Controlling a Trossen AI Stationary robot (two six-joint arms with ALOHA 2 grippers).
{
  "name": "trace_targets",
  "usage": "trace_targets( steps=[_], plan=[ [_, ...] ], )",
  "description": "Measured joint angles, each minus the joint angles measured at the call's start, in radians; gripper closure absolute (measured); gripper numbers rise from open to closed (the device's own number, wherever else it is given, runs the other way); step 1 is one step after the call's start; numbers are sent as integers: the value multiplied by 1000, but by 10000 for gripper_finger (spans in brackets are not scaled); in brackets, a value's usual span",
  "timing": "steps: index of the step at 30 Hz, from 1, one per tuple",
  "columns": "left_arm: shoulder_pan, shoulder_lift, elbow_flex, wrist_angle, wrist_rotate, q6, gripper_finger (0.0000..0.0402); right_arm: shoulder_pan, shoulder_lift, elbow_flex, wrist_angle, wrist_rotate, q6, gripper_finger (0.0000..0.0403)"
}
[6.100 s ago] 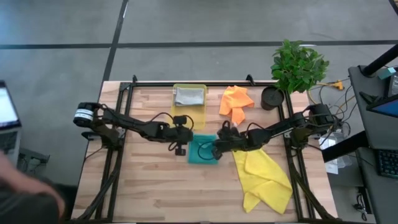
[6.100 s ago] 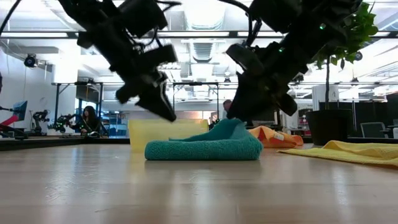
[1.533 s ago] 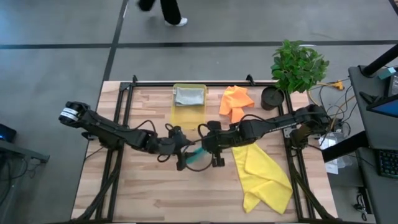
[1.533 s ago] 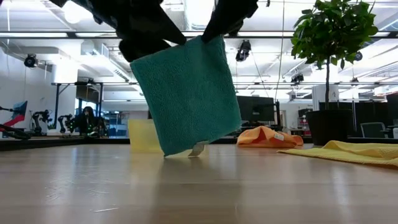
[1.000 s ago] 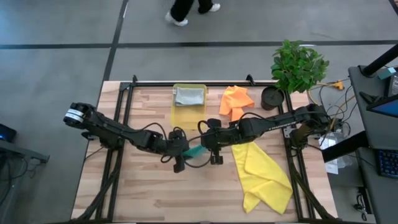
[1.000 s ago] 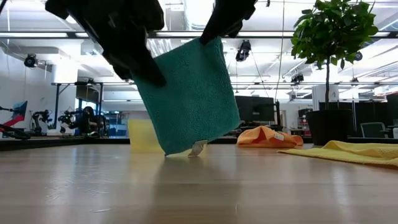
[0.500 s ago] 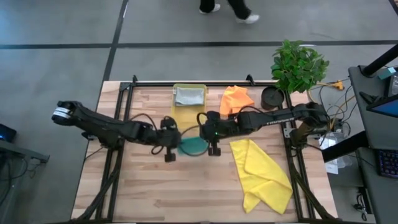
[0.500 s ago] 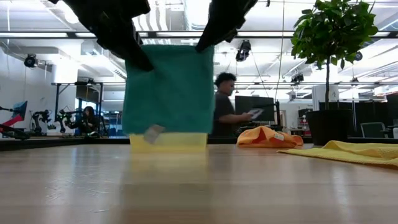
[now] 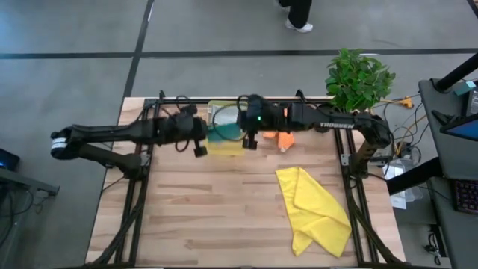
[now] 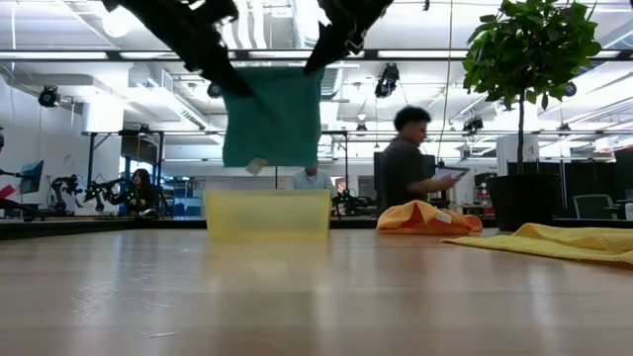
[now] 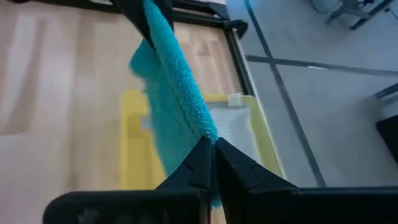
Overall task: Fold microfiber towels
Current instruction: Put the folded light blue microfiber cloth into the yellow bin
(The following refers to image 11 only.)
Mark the teal microfiber towel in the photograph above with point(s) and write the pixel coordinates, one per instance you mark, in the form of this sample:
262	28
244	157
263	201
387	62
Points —
174	93

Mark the black furniture piece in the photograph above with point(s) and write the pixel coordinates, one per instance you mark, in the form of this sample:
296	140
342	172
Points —
390	137

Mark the yellow translucent plastic bin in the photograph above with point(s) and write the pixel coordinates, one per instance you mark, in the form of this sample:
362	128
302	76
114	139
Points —
136	149

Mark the grey metal stand legs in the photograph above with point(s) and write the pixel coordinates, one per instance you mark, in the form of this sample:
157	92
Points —
354	6

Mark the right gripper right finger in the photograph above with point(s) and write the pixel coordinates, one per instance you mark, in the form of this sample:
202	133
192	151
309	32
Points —
239	177

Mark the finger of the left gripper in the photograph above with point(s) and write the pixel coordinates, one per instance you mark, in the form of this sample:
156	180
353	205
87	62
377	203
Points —
133	12
166	11

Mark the grey microfiber towel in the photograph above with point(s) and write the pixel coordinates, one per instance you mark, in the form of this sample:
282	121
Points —
236	133

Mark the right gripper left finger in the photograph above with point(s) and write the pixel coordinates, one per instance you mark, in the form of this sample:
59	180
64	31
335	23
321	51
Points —
199	171

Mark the black aluminium table frame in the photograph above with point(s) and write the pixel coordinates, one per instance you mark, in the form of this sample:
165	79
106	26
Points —
202	17

